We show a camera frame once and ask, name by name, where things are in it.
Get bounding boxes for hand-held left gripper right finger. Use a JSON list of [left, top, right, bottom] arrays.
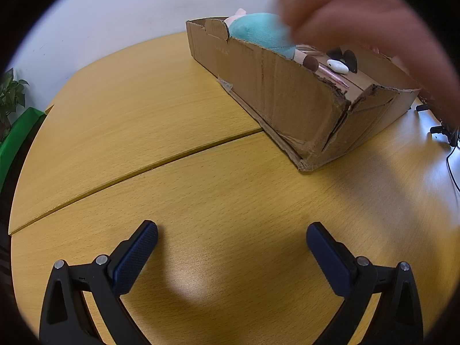
[[306, 222, 425, 345]]

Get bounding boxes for brown cardboard box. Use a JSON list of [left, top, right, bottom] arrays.
[[186, 17, 421, 172]]

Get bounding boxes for teal pink green plush toy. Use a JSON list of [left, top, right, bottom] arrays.
[[225, 8, 306, 62]]

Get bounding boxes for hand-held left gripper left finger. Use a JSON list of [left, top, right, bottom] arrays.
[[39, 220, 159, 345]]

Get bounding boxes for white earbuds case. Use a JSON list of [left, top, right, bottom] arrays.
[[326, 59, 349, 73]]

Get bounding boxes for person's right forearm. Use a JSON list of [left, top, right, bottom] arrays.
[[395, 0, 460, 127]]

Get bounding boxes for black cable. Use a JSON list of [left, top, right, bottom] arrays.
[[446, 145, 460, 192]]

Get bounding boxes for pink makeup brush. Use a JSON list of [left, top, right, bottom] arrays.
[[304, 55, 350, 89]]

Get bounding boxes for green panel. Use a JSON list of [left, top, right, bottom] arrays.
[[0, 106, 47, 187]]

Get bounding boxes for green potted plant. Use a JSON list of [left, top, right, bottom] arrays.
[[0, 68, 29, 141]]

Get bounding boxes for person's right hand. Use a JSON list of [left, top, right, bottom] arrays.
[[278, 0, 410, 62]]

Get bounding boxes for black sunglasses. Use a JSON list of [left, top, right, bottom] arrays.
[[331, 48, 359, 74]]

